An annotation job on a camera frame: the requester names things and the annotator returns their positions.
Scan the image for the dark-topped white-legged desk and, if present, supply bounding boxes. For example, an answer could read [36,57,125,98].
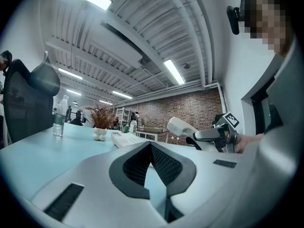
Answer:
[135,126,169,143]

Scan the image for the dried plant in white pot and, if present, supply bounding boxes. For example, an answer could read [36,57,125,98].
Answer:
[89,103,119,142]

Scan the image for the clear plastic water bottle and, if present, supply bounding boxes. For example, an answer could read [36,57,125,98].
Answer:
[52,95,70,138]

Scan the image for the flat cardboard box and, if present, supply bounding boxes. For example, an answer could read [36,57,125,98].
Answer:
[143,126,166,133]

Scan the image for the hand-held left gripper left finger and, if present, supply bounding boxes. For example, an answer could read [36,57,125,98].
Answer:
[30,141,167,228]

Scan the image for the person's right forearm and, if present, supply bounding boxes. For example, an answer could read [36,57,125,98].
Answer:
[235,133,265,154]

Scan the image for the person's shirt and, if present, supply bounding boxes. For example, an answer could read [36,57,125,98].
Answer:
[237,38,304,228]

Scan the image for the black head-worn camera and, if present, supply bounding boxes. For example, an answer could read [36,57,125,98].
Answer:
[226,0,247,36]

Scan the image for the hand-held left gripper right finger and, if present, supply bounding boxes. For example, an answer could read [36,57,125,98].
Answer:
[151,141,252,228]

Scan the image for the white metal shelf rack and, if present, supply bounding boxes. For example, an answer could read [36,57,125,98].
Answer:
[115,106,132,132]

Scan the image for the small clear labelled bottle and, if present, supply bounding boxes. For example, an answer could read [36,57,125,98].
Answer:
[129,114,139,136]

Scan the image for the person's head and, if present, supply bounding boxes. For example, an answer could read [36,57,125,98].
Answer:
[244,0,294,57]

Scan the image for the black mesh office chair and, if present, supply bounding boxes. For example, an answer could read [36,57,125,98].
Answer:
[3,50,61,143]

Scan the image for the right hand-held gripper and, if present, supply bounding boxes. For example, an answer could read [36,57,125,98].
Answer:
[192,112,240,154]

